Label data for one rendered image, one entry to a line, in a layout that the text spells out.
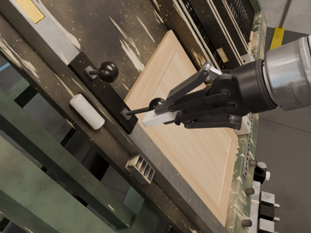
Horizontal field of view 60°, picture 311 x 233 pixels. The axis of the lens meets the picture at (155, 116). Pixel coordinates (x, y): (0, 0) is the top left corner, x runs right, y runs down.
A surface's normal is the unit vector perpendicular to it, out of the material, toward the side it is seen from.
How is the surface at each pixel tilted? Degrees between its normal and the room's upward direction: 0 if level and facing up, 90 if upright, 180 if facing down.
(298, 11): 90
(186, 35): 90
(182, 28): 90
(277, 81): 63
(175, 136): 54
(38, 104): 0
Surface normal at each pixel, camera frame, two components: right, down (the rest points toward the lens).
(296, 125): 0.00, -0.71
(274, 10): -0.40, 0.65
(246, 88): -0.58, 0.09
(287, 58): -0.62, -0.40
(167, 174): 0.77, -0.23
